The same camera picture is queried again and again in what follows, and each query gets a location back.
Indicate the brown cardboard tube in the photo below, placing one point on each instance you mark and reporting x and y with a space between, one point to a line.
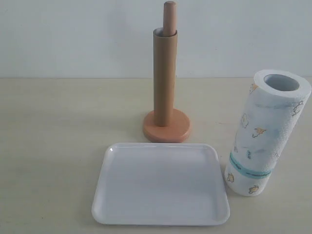
164 68

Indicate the printed paper towel roll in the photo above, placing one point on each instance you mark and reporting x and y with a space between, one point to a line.
275 102

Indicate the wooden paper towel holder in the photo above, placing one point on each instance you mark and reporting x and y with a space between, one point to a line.
179 128

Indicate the white plastic tray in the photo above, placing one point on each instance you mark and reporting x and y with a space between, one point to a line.
170 184

